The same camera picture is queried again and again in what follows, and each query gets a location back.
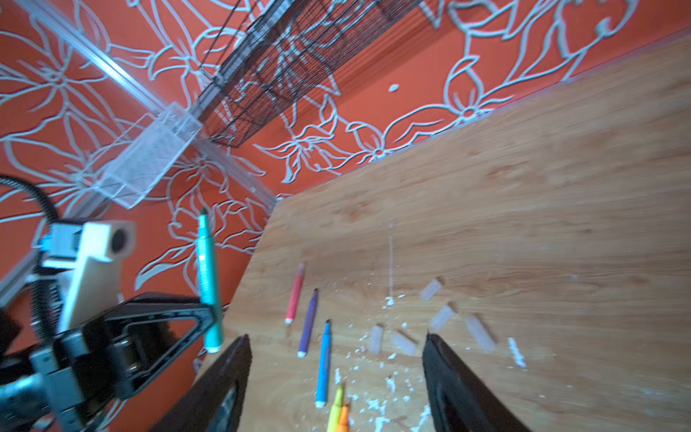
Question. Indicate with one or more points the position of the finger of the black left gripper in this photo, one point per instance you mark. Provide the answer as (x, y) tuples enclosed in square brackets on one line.
[(148, 333)]

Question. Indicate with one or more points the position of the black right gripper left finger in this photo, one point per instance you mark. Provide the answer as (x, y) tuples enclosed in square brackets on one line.
[(215, 402)]

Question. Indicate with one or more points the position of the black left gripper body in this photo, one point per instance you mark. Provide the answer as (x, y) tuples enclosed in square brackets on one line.
[(66, 379)]

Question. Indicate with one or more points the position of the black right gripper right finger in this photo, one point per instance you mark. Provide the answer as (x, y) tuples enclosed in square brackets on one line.
[(458, 399)]

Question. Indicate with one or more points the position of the green marker pen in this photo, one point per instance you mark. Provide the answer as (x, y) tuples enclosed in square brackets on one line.
[(208, 282)]

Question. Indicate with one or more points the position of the translucent pen cap two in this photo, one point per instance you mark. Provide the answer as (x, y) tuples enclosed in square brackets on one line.
[(442, 318)]

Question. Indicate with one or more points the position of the translucent pen cap one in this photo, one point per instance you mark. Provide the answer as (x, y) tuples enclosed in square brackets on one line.
[(430, 290)]

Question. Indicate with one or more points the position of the pink marker pen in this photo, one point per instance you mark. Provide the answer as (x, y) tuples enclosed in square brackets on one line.
[(295, 294)]

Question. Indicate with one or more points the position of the translucent pen cap three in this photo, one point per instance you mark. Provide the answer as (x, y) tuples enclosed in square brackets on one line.
[(480, 333)]

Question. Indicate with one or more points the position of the translucent pen cap four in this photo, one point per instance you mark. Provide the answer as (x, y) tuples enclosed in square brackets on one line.
[(403, 343)]

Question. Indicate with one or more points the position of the translucent pen cap five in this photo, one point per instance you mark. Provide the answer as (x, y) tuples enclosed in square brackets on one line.
[(376, 339)]

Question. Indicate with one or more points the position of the blue marker pen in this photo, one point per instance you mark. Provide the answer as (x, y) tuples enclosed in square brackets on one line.
[(321, 396)]

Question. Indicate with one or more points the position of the purple marker pen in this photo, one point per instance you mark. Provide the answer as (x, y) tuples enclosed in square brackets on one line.
[(308, 325)]

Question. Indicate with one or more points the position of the orange marker pen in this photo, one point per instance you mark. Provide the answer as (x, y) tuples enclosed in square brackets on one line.
[(343, 424)]

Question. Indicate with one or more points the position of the yellow marker pen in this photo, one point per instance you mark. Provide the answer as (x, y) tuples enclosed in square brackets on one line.
[(335, 411)]

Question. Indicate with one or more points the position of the white mesh basket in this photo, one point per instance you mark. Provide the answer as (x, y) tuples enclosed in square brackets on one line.
[(147, 151)]

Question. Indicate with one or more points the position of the black wire basket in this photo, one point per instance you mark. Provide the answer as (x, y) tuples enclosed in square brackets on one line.
[(288, 51)]

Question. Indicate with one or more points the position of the aluminium frame rail left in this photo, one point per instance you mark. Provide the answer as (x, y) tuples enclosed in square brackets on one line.
[(81, 79)]

